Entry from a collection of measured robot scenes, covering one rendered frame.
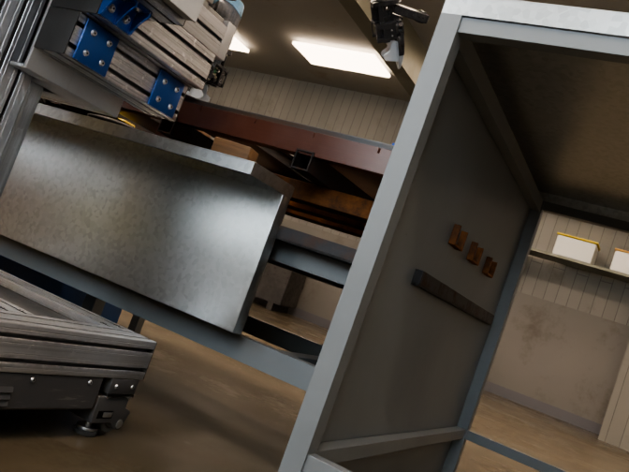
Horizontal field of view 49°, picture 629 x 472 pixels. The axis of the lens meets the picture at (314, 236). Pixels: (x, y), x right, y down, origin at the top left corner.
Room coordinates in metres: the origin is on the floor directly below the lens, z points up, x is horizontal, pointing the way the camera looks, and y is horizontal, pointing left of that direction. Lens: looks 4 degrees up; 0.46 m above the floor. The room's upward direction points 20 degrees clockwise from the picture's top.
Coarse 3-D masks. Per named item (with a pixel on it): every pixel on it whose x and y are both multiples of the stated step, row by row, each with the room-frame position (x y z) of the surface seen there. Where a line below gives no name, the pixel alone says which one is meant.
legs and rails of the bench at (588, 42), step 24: (480, 24) 1.18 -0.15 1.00; (504, 24) 1.16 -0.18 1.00; (528, 48) 1.16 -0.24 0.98; (552, 48) 1.12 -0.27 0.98; (576, 48) 1.10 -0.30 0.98; (600, 48) 1.08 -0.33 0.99; (624, 48) 1.06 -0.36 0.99; (576, 216) 2.26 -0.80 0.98; (600, 216) 2.22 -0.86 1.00; (312, 456) 1.19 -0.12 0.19; (528, 456) 2.21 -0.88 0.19
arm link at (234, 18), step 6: (222, 0) 2.03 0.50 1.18; (228, 0) 2.02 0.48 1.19; (240, 0) 2.04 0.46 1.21; (222, 6) 2.01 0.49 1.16; (228, 6) 2.02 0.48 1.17; (234, 6) 2.02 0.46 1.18; (240, 6) 2.04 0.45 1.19; (222, 12) 2.02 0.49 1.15; (228, 12) 2.02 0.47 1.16; (234, 12) 2.03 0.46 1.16; (240, 12) 2.04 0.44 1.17; (228, 18) 2.02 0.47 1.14; (234, 18) 2.03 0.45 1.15; (240, 18) 2.06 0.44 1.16; (234, 24) 2.04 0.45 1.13
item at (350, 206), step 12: (288, 180) 1.86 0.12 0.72; (300, 192) 1.84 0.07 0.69; (312, 192) 1.82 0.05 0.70; (324, 192) 1.81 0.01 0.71; (336, 192) 1.79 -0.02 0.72; (312, 204) 1.85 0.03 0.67; (324, 204) 1.80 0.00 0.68; (336, 204) 1.79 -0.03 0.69; (348, 204) 1.77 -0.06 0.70; (360, 204) 1.76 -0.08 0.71; (372, 204) 1.74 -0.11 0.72; (348, 216) 1.83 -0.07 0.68; (360, 216) 1.75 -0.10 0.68; (456, 228) 1.64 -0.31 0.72; (456, 240) 1.63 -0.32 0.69
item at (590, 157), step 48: (480, 0) 1.18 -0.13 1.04; (480, 48) 1.38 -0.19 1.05; (528, 96) 1.55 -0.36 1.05; (576, 96) 1.45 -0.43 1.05; (624, 96) 1.37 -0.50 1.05; (528, 144) 1.89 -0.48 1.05; (576, 144) 1.75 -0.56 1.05; (624, 144) 1.63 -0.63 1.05; (576, 192) 2.20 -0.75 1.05; (624, 192) 2.01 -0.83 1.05
